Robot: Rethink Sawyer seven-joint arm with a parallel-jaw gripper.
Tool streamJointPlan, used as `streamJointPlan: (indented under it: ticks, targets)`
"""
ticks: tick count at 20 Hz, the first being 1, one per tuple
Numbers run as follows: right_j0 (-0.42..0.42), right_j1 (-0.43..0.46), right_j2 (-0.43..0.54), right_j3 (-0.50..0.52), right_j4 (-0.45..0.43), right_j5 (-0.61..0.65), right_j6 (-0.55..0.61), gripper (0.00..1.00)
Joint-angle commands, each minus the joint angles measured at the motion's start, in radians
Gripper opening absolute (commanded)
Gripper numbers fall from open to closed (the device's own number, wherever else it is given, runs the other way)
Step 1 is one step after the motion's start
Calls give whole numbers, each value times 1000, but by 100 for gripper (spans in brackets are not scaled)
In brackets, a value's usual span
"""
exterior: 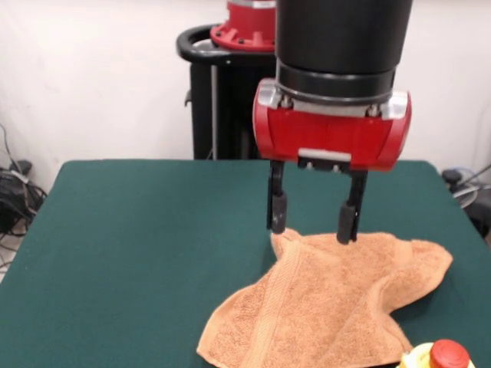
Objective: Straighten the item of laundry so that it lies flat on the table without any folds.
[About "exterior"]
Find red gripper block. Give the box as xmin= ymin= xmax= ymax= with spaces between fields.
xmin=252 ymin=79 xmax=413 ymax=245

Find tan terry towel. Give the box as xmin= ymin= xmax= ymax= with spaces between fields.
xmin=196 ymin=228 xmax=454 ymax=368

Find yellow emergency stop button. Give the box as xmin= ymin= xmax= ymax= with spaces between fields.
xmin=400 ymin=337 xmax=479 ymax=368

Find dark green tablecloth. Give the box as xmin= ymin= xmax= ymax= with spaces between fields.
xmin=0 ymin=159 xmax=491 ymax=368

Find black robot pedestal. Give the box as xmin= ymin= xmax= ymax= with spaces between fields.
xmin=176 ymin=25 xmax=277 ymax=160

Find tangled black cables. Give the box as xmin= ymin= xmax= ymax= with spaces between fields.
xmin=0 ymin=122 xmax=48 ymax=269
xmin=440 ymin=163 xmax=491 ymax=246

